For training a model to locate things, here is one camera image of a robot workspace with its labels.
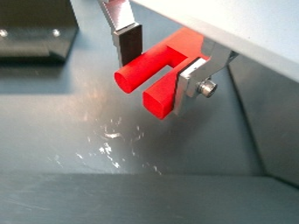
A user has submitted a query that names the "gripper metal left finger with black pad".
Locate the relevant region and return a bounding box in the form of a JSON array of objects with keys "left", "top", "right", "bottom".
[{"left": 98, "top": 0, "right": 143, "bottom": 66}]

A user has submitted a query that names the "gripper metal right finger with screw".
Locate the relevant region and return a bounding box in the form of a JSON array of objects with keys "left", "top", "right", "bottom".
[{"left": 173, "top": 38, "right": 239, "bottom": 116}]

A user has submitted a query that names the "red square-circle peg object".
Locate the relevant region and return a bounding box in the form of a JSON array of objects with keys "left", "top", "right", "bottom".
[{"left": 115, "top": 28, "right": 210, "bottom": 119}]

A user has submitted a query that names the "black curved regrasp stand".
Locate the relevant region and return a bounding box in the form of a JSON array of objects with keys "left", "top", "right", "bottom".
[{"left": 0, "top": 0, "right": 79, "bottom": 63}]

